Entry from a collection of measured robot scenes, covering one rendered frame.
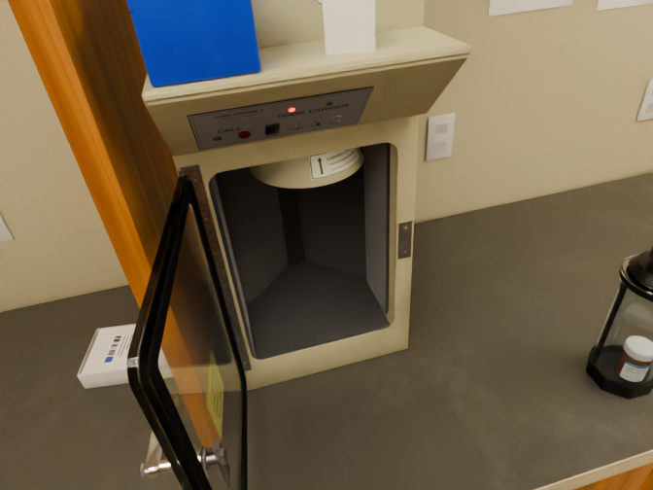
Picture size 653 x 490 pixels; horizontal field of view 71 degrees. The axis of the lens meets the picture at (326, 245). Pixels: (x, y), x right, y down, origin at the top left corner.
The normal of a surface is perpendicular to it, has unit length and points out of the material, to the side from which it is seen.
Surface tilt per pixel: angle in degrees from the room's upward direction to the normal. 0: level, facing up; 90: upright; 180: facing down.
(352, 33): 90
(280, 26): 90
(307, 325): 0
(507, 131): 90
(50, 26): 90
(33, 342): 0
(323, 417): 0
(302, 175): 66
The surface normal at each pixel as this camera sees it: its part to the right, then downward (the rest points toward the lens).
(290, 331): -0.07, -0.81
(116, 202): 0.26, 0.55
